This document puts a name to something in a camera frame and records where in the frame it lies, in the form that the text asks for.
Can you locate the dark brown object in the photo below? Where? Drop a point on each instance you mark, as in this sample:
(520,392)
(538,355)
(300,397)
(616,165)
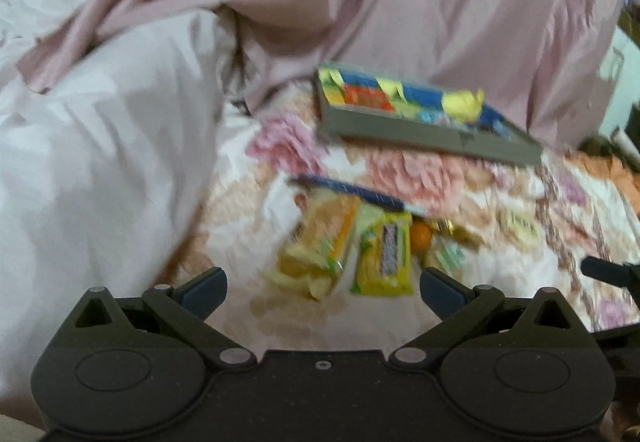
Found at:
(597,144)

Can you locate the gold wrapped candy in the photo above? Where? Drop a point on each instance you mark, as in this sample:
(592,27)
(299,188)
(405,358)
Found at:
(452,228)

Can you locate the blue printed snack bag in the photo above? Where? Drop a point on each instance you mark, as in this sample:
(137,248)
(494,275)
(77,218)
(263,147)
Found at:
(420,95)

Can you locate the yellow snack bar packet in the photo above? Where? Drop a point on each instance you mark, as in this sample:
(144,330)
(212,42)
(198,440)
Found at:
(385,254)

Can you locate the mandarin orange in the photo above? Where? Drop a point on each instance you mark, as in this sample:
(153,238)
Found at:
(421,237)

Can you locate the dark blue sachet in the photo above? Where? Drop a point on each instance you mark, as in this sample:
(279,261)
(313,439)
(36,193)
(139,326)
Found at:
(350,189)

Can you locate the floral bedsheet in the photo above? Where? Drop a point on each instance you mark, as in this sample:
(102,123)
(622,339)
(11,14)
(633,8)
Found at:
(500,187)

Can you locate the grey cardboard box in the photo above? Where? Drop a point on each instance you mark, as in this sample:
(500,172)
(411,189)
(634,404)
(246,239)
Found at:
(430,138)

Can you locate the orange cracker packet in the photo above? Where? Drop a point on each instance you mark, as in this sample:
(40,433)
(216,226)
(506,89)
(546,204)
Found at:
(325,234)

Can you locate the green and white packet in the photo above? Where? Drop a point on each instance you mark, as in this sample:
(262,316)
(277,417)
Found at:
(447,258)

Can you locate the yellow crumpled snack packet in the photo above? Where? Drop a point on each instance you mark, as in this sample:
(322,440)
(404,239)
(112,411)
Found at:
(464,103)

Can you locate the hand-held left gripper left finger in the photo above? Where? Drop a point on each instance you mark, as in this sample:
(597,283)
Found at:
(206,291)

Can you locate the orange cloth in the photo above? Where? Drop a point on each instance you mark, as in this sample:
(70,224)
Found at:
(612,168)

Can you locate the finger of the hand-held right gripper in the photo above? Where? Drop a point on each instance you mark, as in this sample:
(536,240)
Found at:
(605,271)

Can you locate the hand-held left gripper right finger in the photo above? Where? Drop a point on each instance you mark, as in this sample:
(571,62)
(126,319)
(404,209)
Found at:
(441,291)

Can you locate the white quilt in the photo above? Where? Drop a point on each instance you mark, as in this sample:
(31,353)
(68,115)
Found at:
(100,172)

